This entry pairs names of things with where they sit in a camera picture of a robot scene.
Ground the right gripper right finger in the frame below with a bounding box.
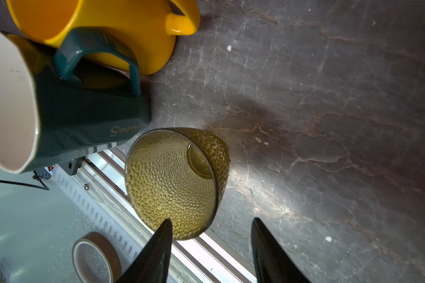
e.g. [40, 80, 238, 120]
[251, 218, 309, 283]

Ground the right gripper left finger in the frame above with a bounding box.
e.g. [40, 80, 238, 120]
[117, 219, 173, 283]

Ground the olive green glass cup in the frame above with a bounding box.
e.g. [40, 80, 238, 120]
[125, 127, 230, 241]

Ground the white cup dark green base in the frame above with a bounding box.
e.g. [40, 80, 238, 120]
[0, 28, 151, 174]

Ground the round grey disc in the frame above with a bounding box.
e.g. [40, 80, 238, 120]
[72, 232, 122, 283]

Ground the yellow mug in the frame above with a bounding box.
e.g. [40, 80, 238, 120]
[7, 0, 201, 75]

